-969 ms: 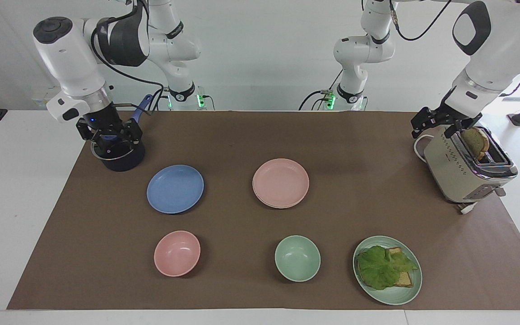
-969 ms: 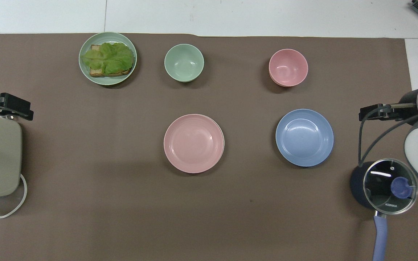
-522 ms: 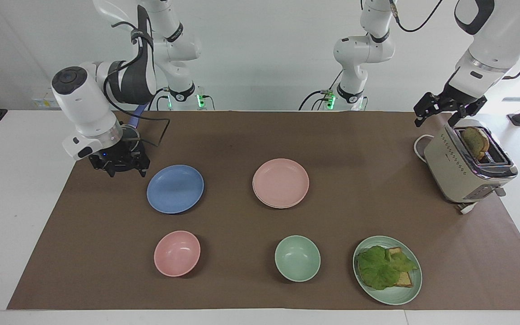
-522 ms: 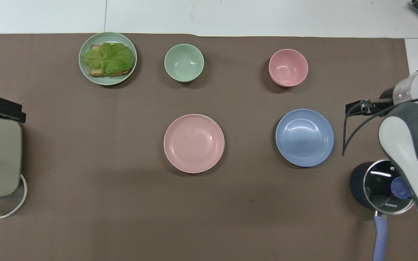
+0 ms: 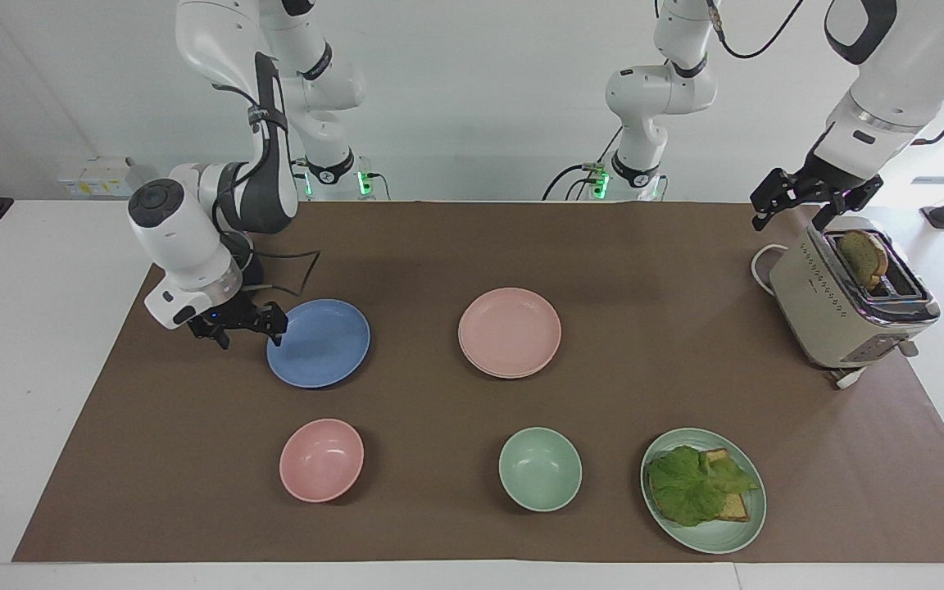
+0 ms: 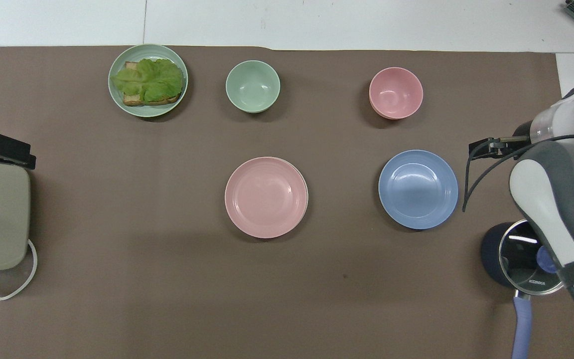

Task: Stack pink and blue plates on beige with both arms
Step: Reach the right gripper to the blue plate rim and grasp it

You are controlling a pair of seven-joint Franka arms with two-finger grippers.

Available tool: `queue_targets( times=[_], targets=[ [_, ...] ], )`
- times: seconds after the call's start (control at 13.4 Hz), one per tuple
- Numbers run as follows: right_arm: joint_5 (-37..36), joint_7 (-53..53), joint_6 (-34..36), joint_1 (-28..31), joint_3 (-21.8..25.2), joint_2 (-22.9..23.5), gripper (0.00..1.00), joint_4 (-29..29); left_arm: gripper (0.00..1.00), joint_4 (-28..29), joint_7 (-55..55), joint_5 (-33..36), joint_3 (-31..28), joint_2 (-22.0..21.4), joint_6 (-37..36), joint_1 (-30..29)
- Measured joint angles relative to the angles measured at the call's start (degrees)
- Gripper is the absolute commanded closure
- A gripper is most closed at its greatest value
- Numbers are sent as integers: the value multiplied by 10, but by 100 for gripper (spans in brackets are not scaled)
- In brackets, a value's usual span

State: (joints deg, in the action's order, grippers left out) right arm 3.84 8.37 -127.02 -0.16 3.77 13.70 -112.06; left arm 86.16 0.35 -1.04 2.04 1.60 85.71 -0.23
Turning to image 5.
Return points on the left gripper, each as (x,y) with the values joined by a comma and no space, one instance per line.
(831,174)

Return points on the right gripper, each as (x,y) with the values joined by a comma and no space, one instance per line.
(230,313)

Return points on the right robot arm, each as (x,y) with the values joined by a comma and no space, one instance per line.
(185,238)

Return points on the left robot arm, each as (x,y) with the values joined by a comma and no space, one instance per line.
(898,74)

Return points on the blue plate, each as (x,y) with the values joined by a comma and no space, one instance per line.
(320,344)

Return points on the brown bread slice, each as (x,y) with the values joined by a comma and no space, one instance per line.
(862,256)

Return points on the beige toaster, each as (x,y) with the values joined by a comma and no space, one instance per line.
(820,307)

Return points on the pink bowl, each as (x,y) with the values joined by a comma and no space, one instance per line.
(321,460)

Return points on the white electrical box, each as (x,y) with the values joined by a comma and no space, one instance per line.
(99,179)

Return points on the pink plate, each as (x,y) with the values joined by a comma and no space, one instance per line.
(510,328)

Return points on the beige plate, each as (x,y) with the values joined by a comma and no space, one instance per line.
(508,376)

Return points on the toasted bread slice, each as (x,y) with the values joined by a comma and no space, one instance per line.
(717,456)
(734,508)

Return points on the green lettuce leaf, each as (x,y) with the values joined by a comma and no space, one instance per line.
(695,485)

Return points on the green bowl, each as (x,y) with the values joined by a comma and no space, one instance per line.
(540,469)

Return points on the green plate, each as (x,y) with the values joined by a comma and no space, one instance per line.
(714,537)

